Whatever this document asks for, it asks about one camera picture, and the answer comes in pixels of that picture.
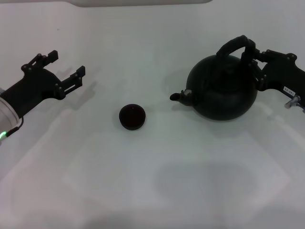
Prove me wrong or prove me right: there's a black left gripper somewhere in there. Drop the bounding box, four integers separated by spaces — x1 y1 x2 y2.
0 50 86 119

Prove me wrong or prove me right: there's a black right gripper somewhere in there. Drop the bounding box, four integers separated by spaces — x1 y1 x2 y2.
250 49 305 108

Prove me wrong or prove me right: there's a black round teapot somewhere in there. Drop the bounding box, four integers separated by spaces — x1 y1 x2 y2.
169 35 258 122

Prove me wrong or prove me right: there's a dark round teacup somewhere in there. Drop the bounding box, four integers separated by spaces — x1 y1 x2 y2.
119 104 147 131

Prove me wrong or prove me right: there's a clear right wrist connector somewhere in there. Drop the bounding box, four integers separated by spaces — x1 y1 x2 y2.
285 94 301 109

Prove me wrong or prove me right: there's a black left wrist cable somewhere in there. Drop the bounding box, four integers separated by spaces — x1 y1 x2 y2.
6 116 24 138

